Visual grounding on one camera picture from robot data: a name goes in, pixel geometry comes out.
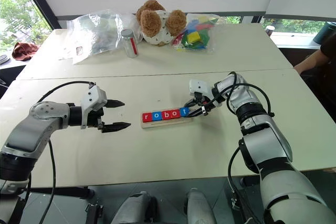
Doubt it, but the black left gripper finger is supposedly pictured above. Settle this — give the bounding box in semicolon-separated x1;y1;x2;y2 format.
103;99;125;109
100;122;132;134

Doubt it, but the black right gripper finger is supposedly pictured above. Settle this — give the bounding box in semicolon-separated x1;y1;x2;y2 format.
187;109;206;118
183;97;198;108

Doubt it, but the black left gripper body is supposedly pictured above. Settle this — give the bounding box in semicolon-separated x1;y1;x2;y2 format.
86;106;106;132

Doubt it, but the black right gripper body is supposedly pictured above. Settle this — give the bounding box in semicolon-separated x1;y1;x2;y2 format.
193;91;213;116

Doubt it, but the wooden letter tray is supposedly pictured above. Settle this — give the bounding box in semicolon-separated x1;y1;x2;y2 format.
140;114;194;130

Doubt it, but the bag of colourful building blocks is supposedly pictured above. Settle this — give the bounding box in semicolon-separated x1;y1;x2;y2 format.
171;13;227;55

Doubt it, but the grey rounded robot leg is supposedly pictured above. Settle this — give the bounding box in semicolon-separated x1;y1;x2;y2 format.
111;191;159;224
185;188;217;224

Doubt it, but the glass jar with red label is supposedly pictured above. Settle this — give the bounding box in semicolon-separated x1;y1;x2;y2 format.
120;28;139;59

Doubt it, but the clear plastic bag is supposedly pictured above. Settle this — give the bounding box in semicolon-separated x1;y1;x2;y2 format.
58;9;144;66

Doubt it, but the brown and white teddy bear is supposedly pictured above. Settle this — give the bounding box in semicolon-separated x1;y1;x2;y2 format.
135;0;188;48

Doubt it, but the brown crumpled cloth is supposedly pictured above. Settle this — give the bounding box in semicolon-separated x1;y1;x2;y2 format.
12;41;40;62

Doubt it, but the dark green drinking bottle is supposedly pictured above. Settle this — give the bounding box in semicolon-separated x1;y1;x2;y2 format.
312;22;336;45

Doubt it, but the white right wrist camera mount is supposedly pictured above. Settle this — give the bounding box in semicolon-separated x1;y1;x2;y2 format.
188;79;212;97

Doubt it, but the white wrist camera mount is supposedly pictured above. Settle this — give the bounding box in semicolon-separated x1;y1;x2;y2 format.
188;79;212;97
79;85;108;130

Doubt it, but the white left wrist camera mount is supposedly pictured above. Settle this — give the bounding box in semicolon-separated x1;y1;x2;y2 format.
79;85;108;130

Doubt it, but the black table frame bar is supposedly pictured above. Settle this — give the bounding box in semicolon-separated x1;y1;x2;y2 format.
25;186;96;200

